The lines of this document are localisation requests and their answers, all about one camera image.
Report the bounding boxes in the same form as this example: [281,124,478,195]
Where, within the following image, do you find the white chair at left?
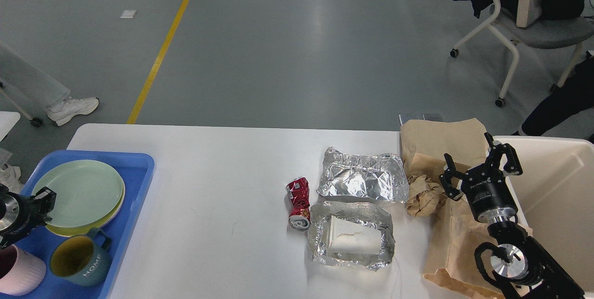
[0,81,43,140]

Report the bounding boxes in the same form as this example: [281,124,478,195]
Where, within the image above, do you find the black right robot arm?
[439,132,585,299]

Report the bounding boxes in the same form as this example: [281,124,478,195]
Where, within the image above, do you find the light green plate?
[31,160,125,228]

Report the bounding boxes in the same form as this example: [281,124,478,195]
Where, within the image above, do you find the white paper cup lying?
[327,216,382,254]

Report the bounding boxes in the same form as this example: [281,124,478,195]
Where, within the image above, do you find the crushed red soda can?
[285,177,310,231]

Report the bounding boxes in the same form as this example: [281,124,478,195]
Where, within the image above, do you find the brown paper bag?
[422,198,504,299]
[400,118,488,182]

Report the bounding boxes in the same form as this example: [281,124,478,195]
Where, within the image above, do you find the aluminium foil tray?
[306,201,395,271]

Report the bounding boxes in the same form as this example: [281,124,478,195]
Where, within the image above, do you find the crumpled aluminium foil sheet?
[316,147,409,202]

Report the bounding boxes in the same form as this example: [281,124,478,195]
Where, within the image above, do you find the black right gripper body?
[463,164,518,223]

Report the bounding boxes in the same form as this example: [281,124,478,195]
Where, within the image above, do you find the pink ribbed cup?
[0,245,46,296]

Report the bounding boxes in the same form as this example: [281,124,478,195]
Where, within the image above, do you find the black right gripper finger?
[439,153,466,201]
[484,132,523,177]

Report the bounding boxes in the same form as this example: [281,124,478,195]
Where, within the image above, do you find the beige plastic bin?
[496,136,594,299]

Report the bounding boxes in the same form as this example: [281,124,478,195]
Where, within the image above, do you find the blue plastic tray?
[21,149,155,299]

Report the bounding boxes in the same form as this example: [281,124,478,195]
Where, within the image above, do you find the grey white office chair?
[450,0,593,107]

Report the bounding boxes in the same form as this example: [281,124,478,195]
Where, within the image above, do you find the crumpled brown paper ball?
[406,175,447,217]

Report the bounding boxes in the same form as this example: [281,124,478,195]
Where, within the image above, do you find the white paper scrap on floor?
[119,10,137,19]

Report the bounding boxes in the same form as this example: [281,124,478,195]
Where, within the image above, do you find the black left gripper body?
[0,193,39,249]

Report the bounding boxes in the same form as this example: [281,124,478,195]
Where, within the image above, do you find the lower brown paper bag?
[422,198,504,299]

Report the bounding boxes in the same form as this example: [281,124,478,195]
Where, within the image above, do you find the grey floor plate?
[398,113,445,126]

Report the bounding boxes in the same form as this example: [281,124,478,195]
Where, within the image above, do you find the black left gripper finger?
[30,187,57,225]

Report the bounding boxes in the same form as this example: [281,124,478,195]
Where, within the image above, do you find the teal mug yellow inside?
[49,227,112,287]

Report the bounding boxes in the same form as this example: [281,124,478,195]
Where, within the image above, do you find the upper brown paper bag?
[400,118,488,182]

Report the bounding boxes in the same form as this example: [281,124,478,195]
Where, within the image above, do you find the person legs black sneakers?
[512,54,594,137]

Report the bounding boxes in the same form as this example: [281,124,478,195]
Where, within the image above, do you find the yellow plate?
[46,183,126,237]

